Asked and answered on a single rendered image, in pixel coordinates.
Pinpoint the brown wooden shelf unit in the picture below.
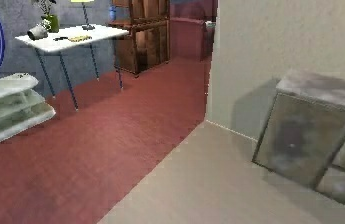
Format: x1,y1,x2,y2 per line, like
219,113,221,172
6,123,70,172
108,0,171,78

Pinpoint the dark red cabinet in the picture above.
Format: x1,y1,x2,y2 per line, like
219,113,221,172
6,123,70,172
169,0,219,62

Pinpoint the yellow flat object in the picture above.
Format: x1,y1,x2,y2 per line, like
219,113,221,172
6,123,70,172
67,34,93,43

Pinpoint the white table with blue legs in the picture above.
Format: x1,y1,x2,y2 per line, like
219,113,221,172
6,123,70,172
14,24,130,112

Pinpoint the yellow shade desk lamp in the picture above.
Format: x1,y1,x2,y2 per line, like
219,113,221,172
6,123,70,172
69,0,96,31

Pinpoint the grey glass front cabinet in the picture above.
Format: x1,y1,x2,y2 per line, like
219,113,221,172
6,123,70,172
251,68,345,213

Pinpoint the house plant in green pot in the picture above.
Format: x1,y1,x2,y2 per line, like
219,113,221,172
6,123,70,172
31,0,61,34

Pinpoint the white tipped mug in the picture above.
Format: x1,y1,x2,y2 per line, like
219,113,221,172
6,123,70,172
26,19,52,41

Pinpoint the white low shelf unit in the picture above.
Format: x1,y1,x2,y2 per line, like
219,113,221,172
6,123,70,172
0,72,57,152

